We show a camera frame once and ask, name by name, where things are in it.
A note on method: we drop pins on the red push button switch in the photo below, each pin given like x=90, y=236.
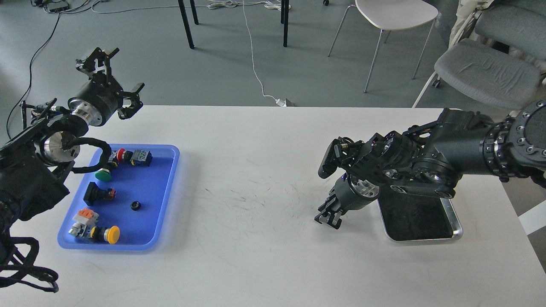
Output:
x=121, y=156

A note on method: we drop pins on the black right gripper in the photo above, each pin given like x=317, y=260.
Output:
x=347, y=194

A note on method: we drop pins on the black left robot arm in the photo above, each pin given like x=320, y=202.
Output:
x=36, y=162

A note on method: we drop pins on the green push button switch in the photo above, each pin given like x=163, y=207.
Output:
x=104, y=174

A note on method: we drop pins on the blue plastic tray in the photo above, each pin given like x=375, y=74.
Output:
x=139, y=230

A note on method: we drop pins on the white power adapter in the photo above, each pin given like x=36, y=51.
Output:
x=284, y=102

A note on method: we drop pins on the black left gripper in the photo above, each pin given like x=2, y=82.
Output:
x=102, y=95

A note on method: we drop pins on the grey upholstered chair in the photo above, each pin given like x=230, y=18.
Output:
x=488, y=76

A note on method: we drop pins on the white chair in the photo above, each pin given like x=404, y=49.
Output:
x=392, y=15

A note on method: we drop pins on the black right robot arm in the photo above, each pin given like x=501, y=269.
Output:
x=429, y=160

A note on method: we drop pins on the silver metal tray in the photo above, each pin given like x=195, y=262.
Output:
x=410, y=218

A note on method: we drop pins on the yellow mushroom push button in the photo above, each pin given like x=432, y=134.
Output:
x=96, y=234

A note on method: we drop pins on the black switch contact block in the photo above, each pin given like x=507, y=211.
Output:
x=141, y=158

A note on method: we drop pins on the orange white contact block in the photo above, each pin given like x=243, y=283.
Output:
x=86, y=216

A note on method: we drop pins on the black selector switch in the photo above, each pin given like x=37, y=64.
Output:
x=94, y=193

